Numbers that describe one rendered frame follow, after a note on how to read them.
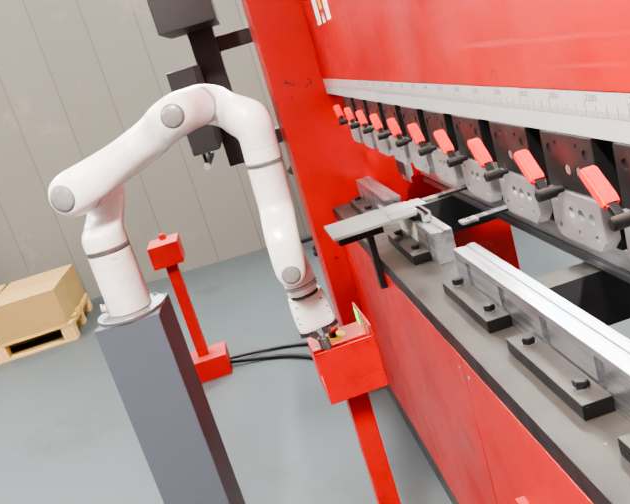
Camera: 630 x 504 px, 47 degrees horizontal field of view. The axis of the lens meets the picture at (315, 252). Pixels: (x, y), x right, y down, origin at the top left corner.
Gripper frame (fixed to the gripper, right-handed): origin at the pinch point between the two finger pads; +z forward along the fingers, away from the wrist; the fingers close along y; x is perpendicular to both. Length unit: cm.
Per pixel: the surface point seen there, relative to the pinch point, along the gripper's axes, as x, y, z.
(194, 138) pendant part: -137, 12, -51
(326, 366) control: 4.7, 2.1, 4.0
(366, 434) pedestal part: -2.3, -1.0, 31.2
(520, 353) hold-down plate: 56, -31, -6
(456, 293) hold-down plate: 19.3, -32.8, -6.5
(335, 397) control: 4.7, 3.1, 13.2
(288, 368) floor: -175, 16, 80
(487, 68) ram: 58, -40, -59
